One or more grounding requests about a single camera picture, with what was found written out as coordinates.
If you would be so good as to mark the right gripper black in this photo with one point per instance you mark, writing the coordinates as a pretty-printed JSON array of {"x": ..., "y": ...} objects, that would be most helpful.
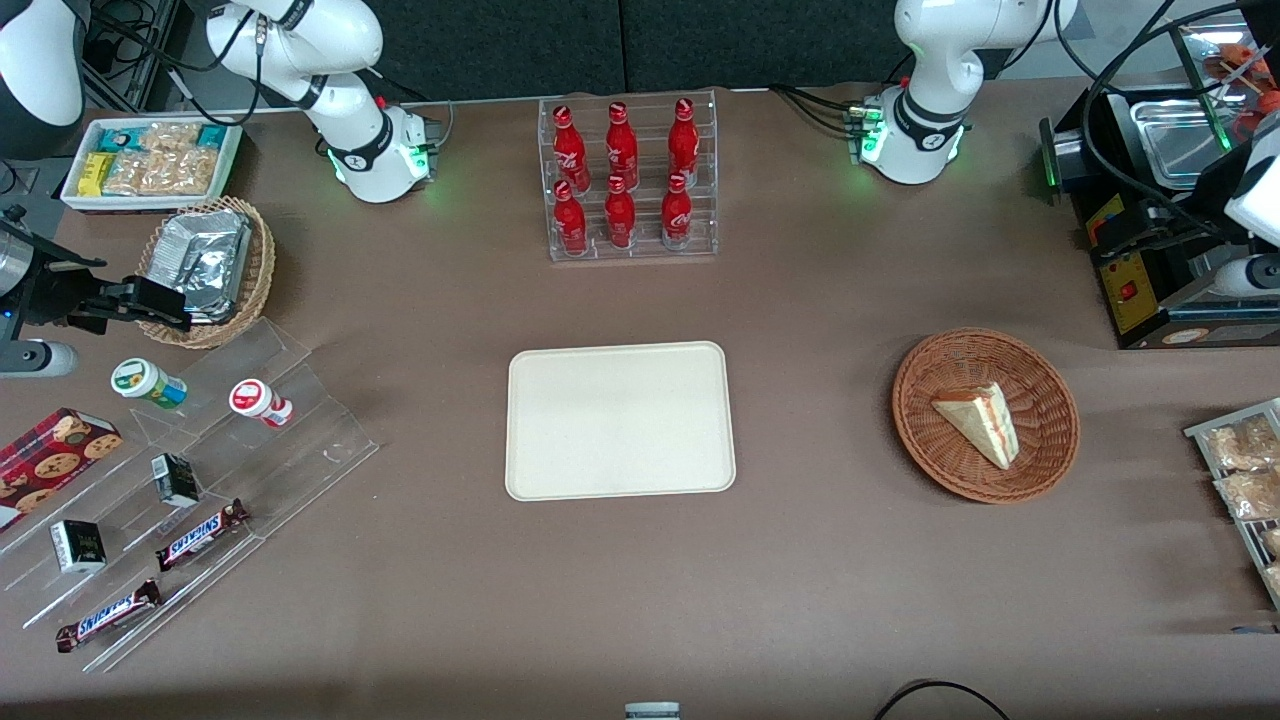
[{"x": 52, "y": 292}]

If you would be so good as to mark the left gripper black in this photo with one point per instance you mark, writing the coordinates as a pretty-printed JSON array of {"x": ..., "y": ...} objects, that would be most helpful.
[{"x": 1168, "y": 243}]

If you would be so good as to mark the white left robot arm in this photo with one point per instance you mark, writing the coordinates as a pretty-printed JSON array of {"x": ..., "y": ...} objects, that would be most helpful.
[{"x": 935, "y": 95}]

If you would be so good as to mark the steel appliance tray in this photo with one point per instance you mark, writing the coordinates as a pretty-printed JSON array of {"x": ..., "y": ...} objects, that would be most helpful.
[{"x": 1180, "y": 135}]

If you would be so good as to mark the white rectangular snack tray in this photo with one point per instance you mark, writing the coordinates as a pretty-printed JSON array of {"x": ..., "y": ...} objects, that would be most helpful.
[{"x": 150, "y": 200}]

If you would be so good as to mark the light wicker basket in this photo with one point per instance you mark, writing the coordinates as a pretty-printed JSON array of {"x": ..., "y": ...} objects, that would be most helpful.
[{"x": 255, "y": 275}]

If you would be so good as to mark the grey metal rack tray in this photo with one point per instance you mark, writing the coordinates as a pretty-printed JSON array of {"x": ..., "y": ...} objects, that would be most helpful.
[{"x": 1205, "y": 438}]

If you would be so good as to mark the triangular wrapped sandwich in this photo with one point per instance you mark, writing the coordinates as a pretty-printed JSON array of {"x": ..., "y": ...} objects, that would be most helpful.
[{"x": 985, "y": 425}]

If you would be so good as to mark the brown round wicker basket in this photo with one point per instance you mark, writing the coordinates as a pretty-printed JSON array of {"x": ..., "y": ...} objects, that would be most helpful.
[{"x": 940, "y": 460}]

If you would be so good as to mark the beige plastic tray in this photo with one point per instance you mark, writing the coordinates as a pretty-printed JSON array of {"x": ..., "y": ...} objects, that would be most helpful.
[{"x": 620, "y": 420}]

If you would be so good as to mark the black counter appliance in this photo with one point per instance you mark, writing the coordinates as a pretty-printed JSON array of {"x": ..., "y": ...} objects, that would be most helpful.
[{"x": 1140, "y": 300}]

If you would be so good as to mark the green lid cup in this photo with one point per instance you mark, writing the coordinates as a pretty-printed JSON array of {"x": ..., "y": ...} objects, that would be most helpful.
[{"x": 145, "y": 382}]

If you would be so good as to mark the silver foil packets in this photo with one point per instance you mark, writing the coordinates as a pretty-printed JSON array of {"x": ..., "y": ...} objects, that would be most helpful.
[{"x": 205, "y": 262}]

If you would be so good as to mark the yellow snack pack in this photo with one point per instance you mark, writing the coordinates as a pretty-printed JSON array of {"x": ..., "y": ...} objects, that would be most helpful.
[{"x": 95, "y": 174}]

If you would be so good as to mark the clear nut bag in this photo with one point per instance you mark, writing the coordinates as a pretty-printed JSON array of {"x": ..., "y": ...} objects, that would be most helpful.
[
  {"x": 160, "y": 173},
  {"x": 168, "y": 137}
]

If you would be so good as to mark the red lid cup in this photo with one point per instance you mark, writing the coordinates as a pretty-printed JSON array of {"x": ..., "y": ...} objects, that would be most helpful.
[{"x": 258, "y": 401}]

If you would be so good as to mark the teal snack pack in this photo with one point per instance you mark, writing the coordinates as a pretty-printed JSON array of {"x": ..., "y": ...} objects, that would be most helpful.
[
  {"x": 212, "y": 136},
  {"x": 118, "y": 137}
]

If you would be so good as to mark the red cookie box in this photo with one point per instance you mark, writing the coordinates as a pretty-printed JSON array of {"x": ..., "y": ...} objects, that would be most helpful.
[{"x": 55, "y": 462}]

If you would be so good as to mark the small black carton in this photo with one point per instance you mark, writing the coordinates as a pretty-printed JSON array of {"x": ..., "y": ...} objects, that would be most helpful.
[
  {"x": 78, "y": 546},
  {"x": 176, "y": 480}
]

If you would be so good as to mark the glass food display case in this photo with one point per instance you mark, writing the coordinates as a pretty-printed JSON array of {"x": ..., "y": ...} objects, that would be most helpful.
[{"x": 1215, "y": 55}]

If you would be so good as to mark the clear acrylic stepped stand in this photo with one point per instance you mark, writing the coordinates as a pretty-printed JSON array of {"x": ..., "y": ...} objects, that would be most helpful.
[{"x": 300, "y": 455}]

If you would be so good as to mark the clear snack bag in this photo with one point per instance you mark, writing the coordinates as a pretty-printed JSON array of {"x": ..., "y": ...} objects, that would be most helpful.
[
  {"x": 1250, "y": 495},
  {"x": 1273, "y": 545},
  {"x": 1245, "y": 445}
]

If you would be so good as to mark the Snickers bar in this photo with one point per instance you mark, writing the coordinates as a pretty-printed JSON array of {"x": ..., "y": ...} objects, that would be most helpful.
[
  {"x": 108, "y": 615},
  {"x": 200, "y": 534}
]

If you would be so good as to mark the red cola bottle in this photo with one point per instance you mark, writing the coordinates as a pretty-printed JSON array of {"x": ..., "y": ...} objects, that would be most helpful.
[
  {"x": 683, "y": 145},
  {"x": 620, "y": 218},
  {"x": 570, "y": 225},
  {"x": 677, "y": 215},
  {"x": 570, "y": 155},
  {"x": 621, "y": 150}
]

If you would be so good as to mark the clear acrylic bottle rack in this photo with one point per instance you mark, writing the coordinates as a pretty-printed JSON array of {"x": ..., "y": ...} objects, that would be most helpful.
[{"x": 648, "y": 252}]

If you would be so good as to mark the small grey device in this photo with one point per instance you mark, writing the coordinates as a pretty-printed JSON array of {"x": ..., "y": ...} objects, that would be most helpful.
[{"x": 652, "y": 711}]

